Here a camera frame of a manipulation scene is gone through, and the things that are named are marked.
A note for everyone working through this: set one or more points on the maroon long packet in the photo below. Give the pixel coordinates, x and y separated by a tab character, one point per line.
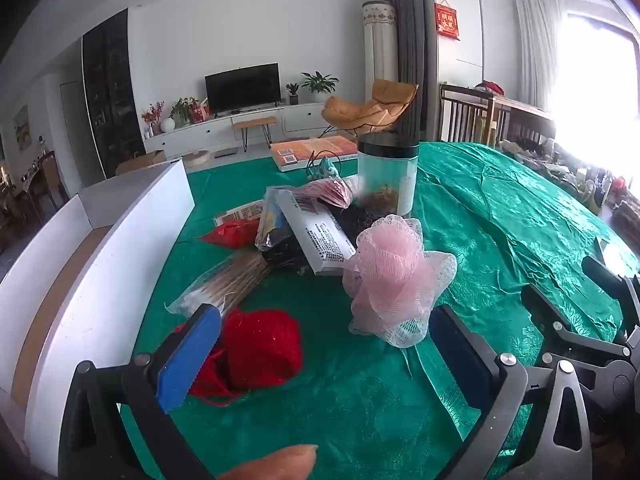
332	191

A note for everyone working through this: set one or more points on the red cloth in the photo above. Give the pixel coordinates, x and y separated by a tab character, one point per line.
490	86

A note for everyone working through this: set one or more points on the green tablecloth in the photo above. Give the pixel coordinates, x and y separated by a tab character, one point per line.
500	220

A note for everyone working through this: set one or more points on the wooden stool metal legs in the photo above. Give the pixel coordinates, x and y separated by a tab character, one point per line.
253	122

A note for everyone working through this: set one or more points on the framed wall picture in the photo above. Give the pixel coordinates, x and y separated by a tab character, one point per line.
21	127

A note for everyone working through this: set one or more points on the clear jar black lid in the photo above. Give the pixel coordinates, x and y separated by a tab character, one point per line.
387	175

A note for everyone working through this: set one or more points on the white round floor device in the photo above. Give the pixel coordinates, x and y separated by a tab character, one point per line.
197	158

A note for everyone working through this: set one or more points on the bushy green potted plant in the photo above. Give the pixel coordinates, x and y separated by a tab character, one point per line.
182	110

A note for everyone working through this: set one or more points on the white sheer curtain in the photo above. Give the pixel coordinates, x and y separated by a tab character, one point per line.
537	45

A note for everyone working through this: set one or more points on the black display cabinet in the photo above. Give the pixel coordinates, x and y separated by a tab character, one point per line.
112	100

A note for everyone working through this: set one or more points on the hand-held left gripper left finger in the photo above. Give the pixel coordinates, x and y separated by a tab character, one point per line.
190	360

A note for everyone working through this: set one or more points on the red yarn ball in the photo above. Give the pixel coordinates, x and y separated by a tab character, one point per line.
260	350

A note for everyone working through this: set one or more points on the wooden railed crib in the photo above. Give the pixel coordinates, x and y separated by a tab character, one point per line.
500	110

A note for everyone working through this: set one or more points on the pink bath loofah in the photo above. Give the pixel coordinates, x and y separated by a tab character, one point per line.
390	270

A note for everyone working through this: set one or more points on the white round vase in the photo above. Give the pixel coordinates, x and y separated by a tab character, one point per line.
167	124

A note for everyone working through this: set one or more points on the red gift box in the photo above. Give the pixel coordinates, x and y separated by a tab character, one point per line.
200	111

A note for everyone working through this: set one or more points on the black television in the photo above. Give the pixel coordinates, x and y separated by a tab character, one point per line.
242	87

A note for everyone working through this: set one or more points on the large green potted plant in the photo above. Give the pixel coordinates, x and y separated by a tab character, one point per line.
318	85

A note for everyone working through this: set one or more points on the small potted plant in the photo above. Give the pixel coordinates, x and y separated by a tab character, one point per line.
293	94

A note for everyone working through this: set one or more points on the white storage box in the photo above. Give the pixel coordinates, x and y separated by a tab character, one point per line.
140	240

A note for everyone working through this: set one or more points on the red flower vase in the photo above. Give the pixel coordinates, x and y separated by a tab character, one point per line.
152	115

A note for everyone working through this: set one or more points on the white television cabinet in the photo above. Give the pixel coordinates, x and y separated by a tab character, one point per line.
210	135

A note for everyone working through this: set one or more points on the bag of bamboo skewers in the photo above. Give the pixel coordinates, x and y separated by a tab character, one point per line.
225	282

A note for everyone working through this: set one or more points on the covered standing air conditioner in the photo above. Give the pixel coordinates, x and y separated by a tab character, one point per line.
380	45

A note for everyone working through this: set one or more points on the orange flat box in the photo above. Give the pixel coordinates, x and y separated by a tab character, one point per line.
310	147

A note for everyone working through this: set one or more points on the person's left hand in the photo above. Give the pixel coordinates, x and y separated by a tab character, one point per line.
275	465

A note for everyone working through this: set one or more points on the red wall hanging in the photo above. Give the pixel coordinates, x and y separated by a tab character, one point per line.
447	21

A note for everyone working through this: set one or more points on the cardboard box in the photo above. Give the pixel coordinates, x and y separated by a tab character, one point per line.
140	162

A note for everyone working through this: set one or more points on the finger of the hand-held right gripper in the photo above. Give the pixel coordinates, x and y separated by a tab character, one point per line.
627	295
550	312

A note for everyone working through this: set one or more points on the grey curtain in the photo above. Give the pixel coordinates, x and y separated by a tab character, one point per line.
410	35

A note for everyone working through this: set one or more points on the orange lounge chair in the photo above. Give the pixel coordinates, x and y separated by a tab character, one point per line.
370	107

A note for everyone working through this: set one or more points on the wooden dining chair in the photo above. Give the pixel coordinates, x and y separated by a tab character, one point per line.
50	175

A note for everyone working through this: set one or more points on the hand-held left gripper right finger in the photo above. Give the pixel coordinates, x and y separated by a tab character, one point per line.
460	360

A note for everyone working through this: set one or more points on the red plastic packet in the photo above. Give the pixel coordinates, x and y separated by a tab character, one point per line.
230	234

